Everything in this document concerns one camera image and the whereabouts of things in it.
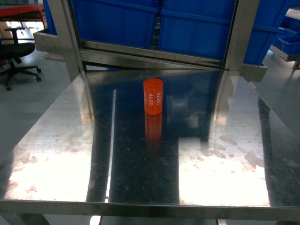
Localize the orange cylindrical capacitor 4680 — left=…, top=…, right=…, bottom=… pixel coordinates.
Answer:
left=143, top=78, right=163, bottom=115

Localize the blue plastic bin left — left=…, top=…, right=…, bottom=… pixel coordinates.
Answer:
left=72, top=0, right=160, bottom=49

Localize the blue plastic bin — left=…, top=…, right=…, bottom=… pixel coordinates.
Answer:
left=72, top=0, right=160, bottom=49
left=158, top=0, right=236, bottom=60
left=244, top=0, right=300, bottom=65

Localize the blue plastic bin middle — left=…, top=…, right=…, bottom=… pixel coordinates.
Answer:
left=158, top=0, right=236, bottom=60

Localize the blue plastic bin right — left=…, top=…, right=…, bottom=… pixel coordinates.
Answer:
left=244, top=0, right=300, bottom=65

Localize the black office chair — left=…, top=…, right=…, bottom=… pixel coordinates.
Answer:
left=0, top=27, right=42, bottom=91

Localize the small blue bin far right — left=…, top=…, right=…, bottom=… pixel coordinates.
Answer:
left=278, top=35, right=300, bottom=54

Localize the stainless steel rack frame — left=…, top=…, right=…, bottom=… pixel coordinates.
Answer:
left=34, top=0, right=267, bottom=82

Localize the red metal table frame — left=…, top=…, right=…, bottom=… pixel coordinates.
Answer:
left=0, top=3, right=47, bottom=28

